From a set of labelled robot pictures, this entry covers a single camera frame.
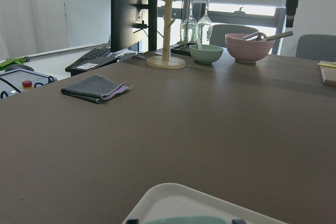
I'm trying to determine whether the grey office chair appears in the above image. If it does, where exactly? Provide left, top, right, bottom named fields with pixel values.
left=296, top=34, right=335, bottom=62
left=209, top=24, right=260, bottom=48

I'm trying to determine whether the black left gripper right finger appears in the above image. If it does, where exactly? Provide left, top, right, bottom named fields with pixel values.
left=232, top=219, right=244, bottom=224

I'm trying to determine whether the cream rabbit tray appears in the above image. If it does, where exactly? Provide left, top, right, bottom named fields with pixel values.
left=123, top=183, right=282, bottom=223

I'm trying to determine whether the pink bowl with ice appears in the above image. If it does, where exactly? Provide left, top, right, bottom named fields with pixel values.
left=225, top=34, right=275, bottom=63

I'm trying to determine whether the metal scoop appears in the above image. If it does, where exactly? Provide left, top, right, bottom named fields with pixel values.
left=242, top=31, right=293, bottom=41

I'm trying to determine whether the wooden cutting board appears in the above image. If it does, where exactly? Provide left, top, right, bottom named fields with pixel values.
left=320, top=66, right=336, bottom=87

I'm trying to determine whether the black keyboard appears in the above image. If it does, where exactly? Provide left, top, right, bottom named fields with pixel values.
left=65, top=47, right=117, bottom=76

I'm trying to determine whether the black computer monitor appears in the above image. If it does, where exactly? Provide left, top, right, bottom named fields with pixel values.
left=110, top=0, right=157, bottom=52

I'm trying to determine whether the yellow plastic knife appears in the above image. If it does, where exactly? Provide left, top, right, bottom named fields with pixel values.
left=318, top=62, right=336, bottom=68

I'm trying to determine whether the folded grey cloth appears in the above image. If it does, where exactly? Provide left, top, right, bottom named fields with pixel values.
left=61, top=74, right=132, bottom=103

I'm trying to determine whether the hanging wine glass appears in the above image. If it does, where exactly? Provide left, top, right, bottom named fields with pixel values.
left=180, top=0, right=198, bottom=43
left=197, top=0, right=213, bottom=45

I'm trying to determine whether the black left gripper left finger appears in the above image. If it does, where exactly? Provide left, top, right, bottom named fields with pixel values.
left=125, top=219, right=139, bottom=224

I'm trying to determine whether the green bowl with spoon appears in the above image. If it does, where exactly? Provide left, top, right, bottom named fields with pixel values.
left=189, top=44, right=224, bottom=64

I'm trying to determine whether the wooden cup stand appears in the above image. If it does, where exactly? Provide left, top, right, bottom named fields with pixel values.
left=146, top=0, right=186, bottom=69

